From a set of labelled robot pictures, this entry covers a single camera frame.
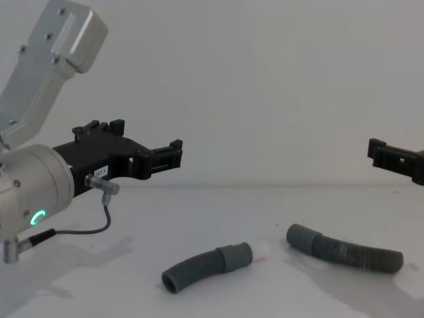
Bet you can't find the thin dark cable silver plug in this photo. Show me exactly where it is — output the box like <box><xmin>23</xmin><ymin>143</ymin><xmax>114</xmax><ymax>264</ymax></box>
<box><xmin>28</xmin><ymin>174</ymin><xmax>121</xmax><ymax>248</ymax></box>

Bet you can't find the white curtain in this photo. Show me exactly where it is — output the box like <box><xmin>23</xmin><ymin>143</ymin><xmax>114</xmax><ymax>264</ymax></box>
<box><xmin>0</xmin><ymin>0</ymin><xmax>424</xmax><ymax>193</ymax></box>

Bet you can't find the white table cloth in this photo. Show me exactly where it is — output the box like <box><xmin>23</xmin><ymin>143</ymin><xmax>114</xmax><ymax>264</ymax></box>
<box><xmin>0</xmin><ymin>184</ymin><xmax>424</xmax><ymax>318</ymax></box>

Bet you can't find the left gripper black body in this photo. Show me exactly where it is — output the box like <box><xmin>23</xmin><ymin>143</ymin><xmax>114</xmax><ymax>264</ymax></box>
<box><xmin>52</xmin><ymin>127</ymin><xmax>148</xmax><ymax>198</ymax></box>

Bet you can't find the grey corrugated hose smooth cuff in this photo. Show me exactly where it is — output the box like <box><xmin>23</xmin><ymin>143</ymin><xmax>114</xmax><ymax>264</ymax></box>
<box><xmin>286</xmin><ymin>223</ymin><xmax>405</xmax><ymax>274</ymax></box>
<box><xmin>161</xmin><ymin>242</ymin><xmax>254</xmax><ymax>294</ymax></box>

